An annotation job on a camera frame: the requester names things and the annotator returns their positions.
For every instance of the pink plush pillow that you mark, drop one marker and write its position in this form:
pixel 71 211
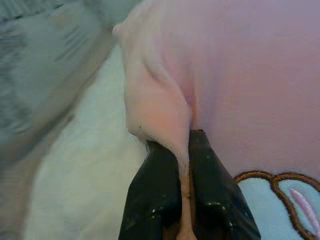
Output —
pixel 237 75

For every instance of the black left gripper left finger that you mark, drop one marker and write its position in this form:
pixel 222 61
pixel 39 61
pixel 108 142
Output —
pixel 152 195

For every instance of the grey patterned pillow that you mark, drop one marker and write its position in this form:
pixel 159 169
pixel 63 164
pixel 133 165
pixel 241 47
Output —
pixel 42 62

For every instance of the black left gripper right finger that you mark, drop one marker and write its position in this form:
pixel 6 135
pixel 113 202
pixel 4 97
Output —
pixel 215 190

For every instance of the white bed sheet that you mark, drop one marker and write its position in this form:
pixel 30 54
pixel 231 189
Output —
pixel 82 162

